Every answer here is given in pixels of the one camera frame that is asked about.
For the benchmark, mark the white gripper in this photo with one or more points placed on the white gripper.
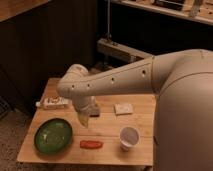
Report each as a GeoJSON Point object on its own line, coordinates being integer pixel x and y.
{"type": "Point", "coordinates": [86, 107]}

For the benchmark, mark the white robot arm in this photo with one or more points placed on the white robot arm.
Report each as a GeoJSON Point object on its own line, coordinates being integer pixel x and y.
{"type": "Point", "coordinates": [183, 120]}

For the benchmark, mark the green ceramic bowl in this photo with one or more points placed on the green ceramic bowl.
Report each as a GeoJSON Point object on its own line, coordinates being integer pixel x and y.
{"type": "Point", "coordinates": [53, 136]}

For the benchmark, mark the beige sponge square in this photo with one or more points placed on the beige sponge square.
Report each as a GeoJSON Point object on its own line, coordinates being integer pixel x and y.
{"type": "Point", "coordinates": [123, 108]}

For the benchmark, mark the orange carrot toy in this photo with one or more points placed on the orange carrot toy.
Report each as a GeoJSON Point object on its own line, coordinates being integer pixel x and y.
{"type": "Point", "coordinates": [90, 144]}

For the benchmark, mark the white tube package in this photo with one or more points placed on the white tube package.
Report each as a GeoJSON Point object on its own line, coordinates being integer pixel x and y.
{"type": "Point", "coordinates": [53, 103]}

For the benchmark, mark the wooden side table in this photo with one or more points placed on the wooden side table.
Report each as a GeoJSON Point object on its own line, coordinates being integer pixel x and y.
{"type": "Point", "coordinates": [104, 128]}

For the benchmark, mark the grey metal beam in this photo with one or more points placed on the grey metal beam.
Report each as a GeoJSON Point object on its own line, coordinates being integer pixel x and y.
{"type": "Point", "coordinates": [121, 52]}

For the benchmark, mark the metal vertical pole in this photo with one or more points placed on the metal vertical pole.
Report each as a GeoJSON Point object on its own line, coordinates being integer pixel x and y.
{"type": "Point", "coordinates": [108, 19]}

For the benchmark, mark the wooden shelf with clutter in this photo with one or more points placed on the wooden shelf with clutter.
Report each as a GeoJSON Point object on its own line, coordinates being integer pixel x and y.
{"type": "Point", "coordinates": [194, 10]}

